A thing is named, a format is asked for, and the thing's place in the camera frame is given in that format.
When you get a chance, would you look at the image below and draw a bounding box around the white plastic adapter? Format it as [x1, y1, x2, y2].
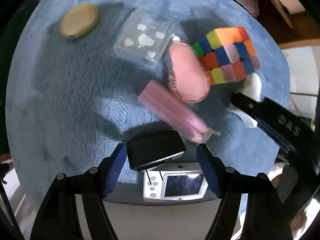
[229, 72, 262, 128]

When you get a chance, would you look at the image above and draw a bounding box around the multicolour puzzle cube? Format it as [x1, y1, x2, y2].
[192, 27, 260, 85]

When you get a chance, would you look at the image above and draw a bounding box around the black charger plug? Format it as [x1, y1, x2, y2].
[126, 130, 186, 172]

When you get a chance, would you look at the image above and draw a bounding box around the clear plastic box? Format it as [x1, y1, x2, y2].
[113, 7, 176, 68]

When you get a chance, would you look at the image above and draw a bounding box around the gold round tin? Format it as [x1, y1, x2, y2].
[59, 3, 98, 39]

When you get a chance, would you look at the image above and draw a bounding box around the white plastic tray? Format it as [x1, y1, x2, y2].
[75, 189, 249, 240]

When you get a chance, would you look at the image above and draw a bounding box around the pink oval sponge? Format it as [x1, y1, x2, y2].
[166, 41, 210, 104]

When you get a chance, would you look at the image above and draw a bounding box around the silver digital camera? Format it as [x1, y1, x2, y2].
[143, 163, 208, 202]

